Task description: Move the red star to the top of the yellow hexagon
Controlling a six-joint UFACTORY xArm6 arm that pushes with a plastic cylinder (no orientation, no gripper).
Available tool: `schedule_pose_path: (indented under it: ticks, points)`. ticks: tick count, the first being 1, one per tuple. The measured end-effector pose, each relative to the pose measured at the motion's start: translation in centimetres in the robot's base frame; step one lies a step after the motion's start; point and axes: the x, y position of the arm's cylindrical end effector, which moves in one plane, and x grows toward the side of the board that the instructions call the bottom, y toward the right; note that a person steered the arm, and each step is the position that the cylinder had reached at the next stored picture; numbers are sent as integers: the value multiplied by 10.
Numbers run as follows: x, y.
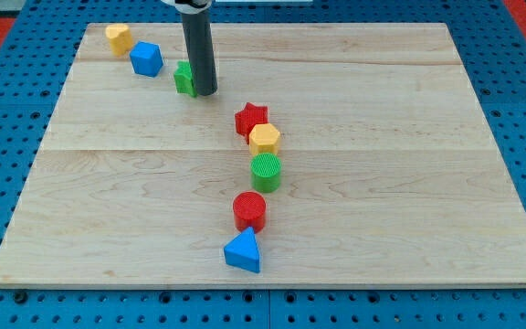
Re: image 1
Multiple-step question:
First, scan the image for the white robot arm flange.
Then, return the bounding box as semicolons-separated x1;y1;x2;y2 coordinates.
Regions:
162;0;212;15

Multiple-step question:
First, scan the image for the yellow hexagon block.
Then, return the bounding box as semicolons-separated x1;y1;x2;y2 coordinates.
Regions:
248;123;281;156

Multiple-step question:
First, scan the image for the red star block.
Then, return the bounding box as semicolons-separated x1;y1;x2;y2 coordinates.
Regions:
235;102;268;144

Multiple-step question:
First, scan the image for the green star block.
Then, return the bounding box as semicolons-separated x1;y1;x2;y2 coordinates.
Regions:
174;61;197;98

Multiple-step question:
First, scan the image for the green cylinder block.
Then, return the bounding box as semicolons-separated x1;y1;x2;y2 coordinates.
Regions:
250;153;281;193

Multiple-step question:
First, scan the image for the red cylinder block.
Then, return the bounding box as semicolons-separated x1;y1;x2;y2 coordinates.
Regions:
232;191;267;233

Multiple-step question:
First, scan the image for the light wooden board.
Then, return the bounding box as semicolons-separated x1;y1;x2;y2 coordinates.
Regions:
0;23;526;290

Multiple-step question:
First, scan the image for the blue triangle block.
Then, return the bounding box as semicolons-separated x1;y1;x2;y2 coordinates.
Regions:
223;227;260;273

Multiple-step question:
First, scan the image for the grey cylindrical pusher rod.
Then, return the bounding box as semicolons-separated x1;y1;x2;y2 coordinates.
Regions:
181;9;217;96

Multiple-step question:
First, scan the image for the blue cube block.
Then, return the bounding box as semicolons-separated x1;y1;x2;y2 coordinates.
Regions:
130;41;163;77

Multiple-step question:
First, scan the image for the yellow heart block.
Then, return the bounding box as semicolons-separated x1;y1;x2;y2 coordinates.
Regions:
105;23;134;57

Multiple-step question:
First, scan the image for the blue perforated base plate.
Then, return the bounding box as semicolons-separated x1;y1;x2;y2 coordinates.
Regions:
0;1;526;328

